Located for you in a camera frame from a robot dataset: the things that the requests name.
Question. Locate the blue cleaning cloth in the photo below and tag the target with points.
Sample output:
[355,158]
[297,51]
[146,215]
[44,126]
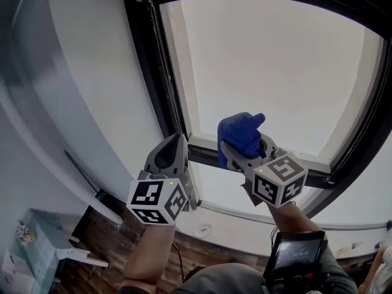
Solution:
[242,133]

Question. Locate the small flower bouquet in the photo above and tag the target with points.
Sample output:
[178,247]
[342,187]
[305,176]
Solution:
[25,233]

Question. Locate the person's grey shirt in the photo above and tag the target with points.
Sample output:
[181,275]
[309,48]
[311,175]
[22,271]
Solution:
[220,280]

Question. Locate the person's left forearm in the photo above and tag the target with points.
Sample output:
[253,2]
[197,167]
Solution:
[150,250]

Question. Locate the white perforated box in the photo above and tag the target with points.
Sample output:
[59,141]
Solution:
[15,274]

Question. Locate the white slanted beam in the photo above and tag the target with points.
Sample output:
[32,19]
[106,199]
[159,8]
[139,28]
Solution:
[76,182]

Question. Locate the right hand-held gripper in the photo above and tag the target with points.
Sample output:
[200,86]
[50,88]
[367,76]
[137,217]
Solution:
[278,182]

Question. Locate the person's right forearm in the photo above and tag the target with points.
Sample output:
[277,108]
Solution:
[291,219]

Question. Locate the teal tablecloth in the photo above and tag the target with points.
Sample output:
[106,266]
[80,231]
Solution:
[46,250]

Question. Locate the black chest-mounted monitor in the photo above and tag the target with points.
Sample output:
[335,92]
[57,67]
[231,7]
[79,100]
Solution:
[294,253]

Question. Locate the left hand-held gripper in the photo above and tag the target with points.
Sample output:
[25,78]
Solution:
[153,199]

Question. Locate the white table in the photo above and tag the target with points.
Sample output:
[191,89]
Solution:
[82,254]

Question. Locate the white round sill fitting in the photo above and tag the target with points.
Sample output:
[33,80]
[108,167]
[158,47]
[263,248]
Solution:
[202,230]

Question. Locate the clear plastic bottle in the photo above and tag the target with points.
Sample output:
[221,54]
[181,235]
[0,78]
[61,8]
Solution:
[357,244]

